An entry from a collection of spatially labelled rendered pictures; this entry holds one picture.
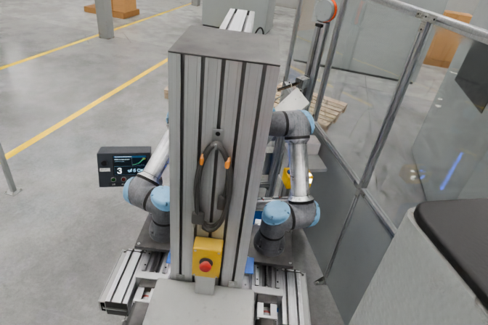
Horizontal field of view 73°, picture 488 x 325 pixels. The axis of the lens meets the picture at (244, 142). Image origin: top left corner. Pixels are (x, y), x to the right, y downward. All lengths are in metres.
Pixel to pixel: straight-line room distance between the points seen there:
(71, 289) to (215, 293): 1.76
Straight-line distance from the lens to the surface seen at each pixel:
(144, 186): 1.54
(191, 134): 0.83
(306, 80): 2.53
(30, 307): 2.85
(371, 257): 2.22
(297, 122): 1.46
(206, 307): 1.19
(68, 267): 2.96
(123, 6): 9.97
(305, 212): 1.51
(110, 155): 1.79
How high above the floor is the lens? 2.26
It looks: 32 degrees down
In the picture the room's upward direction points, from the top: 7 degrees clockwise
